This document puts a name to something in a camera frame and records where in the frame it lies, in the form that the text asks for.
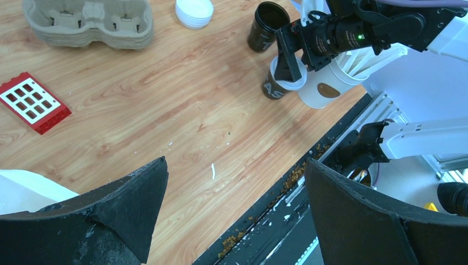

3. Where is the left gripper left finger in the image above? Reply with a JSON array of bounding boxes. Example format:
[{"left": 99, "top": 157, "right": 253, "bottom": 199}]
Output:
[{"left": 1, "top": 157, "right": 169, "bottom": 264}]

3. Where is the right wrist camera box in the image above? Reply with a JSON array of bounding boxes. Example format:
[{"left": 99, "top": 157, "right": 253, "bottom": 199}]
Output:
[{"left": 299, "top": 0, "right": 325, "bottom": 27}]

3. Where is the wrapped white straws bundle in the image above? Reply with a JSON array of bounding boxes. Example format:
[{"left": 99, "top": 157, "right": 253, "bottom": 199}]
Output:
[{"left": 336, "top": 44, "right": 409, "bottom": 80}]

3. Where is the white straw holder cup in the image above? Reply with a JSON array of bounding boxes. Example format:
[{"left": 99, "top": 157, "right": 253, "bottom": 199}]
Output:
[{"left": 297, "top": 52, "right": 369, "bottom": 109}]

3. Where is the dark brown plastic cup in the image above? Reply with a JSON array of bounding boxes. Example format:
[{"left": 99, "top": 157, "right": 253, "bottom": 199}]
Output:
[{"left": 261, "top": 70, "right": 293, "bottom": 100}]

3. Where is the stack of white lids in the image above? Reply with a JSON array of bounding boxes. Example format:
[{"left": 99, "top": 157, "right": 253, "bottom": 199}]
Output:
[{"left": 175, "top": 0, "right": 214, "bottom": 29}]

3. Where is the red toy block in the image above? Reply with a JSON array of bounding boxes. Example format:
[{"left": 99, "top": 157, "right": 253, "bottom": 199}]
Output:
[{"left": 1, "top": 72, "right": 72, "bottom": 135}]

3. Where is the white plastic cup lid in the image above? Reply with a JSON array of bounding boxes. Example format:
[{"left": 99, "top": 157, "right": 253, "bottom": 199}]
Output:
[{"left": 269, "top": 55, "right": 308, "bottom": 92}]

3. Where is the white paper bakery bag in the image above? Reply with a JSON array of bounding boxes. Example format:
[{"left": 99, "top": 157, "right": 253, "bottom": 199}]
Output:
[{"left": 1, "top": 169, "right": 79, "bottom": 215}]

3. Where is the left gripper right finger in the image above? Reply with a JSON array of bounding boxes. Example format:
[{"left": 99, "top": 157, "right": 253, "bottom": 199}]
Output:
[{"left": 305, "top": 159, "right": 467, "bottom": 264}]

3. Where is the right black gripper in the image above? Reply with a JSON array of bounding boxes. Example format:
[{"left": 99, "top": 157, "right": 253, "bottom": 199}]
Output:
[{"left": 274, "top": 11, "right": 366, "bottom": 82}]

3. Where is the cardboard cup carrier tray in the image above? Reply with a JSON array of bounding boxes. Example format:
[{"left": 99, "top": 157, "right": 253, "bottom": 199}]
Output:
[{"left": 23, "top": 1, "right": 154, "bottom": 50}]

